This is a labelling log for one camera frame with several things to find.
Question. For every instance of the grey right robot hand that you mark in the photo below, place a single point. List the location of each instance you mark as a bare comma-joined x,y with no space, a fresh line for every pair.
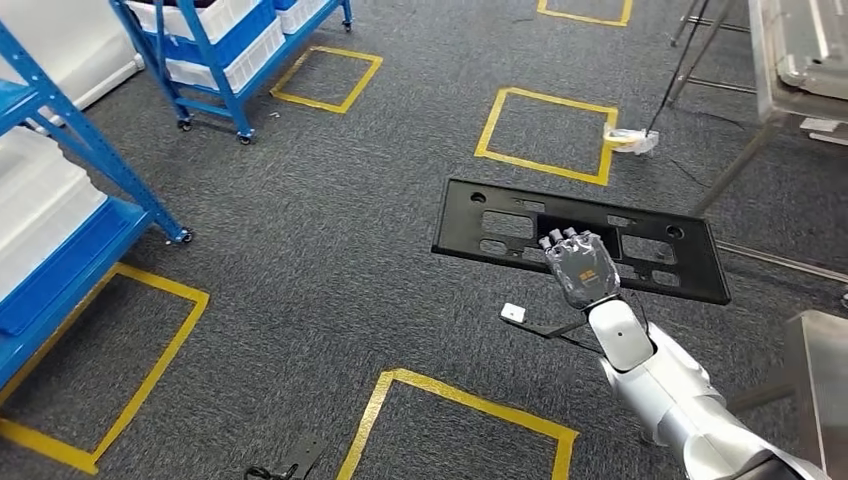
583,272

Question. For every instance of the black plastic frame part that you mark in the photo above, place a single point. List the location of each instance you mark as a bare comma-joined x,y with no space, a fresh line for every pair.
464,245

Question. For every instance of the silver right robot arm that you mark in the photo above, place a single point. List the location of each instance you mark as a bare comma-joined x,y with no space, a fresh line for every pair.
669,391

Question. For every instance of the stainless steel workbench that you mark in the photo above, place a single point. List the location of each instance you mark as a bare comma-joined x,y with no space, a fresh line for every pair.
821,371

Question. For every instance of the blue wheeled shelf rack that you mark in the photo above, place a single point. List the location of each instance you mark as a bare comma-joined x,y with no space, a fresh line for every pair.
225,99

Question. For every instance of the blue metal shelf rack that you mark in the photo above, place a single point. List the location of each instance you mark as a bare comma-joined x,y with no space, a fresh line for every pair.
99,152

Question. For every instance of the crumpled clear plastic bag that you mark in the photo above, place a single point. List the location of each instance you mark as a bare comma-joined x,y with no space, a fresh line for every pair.
632,140

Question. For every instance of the yellow floor tape square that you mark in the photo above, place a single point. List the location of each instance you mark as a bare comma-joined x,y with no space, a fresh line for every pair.
371,424
166,344
487,126
583,18
358,83

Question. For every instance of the steel side table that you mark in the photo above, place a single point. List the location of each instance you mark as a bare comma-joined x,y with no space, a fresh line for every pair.
762,66

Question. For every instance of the stamped metal panel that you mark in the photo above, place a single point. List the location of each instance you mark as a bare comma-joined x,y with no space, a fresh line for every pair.
815,53

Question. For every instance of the blue plastic bin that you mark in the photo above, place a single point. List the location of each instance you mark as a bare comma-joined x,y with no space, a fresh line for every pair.
73,278
238,43

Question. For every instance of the black camera mounting bracket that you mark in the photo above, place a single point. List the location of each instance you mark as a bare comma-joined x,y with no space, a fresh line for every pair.
550,329

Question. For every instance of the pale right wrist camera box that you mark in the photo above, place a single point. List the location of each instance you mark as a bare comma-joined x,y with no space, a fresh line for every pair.
513,312

